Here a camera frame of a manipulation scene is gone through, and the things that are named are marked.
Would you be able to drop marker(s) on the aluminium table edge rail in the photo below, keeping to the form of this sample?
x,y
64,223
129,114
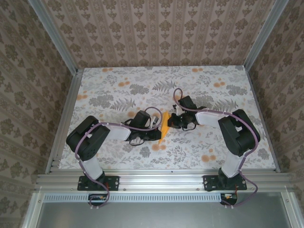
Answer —
x,y
261,114
67,114

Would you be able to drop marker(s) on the aluminium frame post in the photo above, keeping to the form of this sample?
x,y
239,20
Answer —
x,y
59,38
263,38

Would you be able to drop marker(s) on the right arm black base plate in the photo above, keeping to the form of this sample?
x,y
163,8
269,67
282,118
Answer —
x,y
209,183

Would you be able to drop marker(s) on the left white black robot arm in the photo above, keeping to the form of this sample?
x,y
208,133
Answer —
x,y
88,140

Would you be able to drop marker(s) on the small black electronics board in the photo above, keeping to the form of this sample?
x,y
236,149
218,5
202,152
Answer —
x,y
229,198
96,198

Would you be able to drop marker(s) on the floral patterned table mat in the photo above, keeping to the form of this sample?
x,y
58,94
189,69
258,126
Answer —
x,y
190,152

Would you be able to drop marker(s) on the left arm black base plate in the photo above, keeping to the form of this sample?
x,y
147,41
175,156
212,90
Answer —
x,y
114,183

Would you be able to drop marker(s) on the grey sheet metal panel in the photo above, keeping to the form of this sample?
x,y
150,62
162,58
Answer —
x,y
161,216

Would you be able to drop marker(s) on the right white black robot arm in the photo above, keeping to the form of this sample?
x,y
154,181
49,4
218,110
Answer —
x,y
240,135

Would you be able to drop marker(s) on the wide aluminium extrusion beam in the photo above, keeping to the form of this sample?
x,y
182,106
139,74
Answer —
x,y
161,183

